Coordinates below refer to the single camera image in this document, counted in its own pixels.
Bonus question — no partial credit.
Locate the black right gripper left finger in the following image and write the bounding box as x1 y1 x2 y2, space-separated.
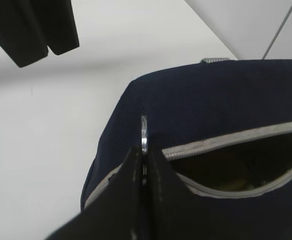
48 146 145 240

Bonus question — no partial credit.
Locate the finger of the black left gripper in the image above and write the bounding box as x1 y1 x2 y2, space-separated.
0 0 48 68
47 0 79 55

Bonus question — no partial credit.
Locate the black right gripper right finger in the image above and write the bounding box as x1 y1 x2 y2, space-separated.
146 147 236 240

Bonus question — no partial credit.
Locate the navy blue lunch bag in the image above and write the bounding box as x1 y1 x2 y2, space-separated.
81 59 292 240

